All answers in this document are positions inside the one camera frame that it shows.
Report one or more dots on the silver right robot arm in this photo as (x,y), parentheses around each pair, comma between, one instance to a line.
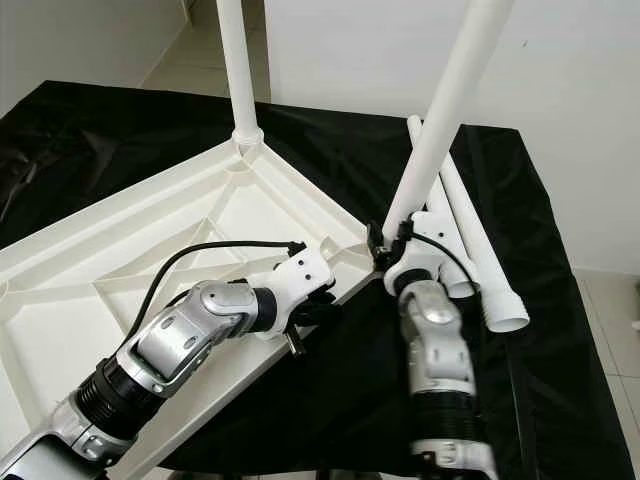
(440,345)

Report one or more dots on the white plastic table leg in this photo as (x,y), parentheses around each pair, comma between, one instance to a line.
(500,300)
(240,60)
(445,235)
(445,110)

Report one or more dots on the white plastic table top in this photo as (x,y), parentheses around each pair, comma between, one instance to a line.
(80,300)

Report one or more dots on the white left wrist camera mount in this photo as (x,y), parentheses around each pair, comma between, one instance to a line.
(305,270)

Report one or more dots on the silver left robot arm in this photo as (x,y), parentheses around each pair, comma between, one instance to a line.
(180,340)

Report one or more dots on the black table cloth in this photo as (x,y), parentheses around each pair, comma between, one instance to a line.
(570,400)

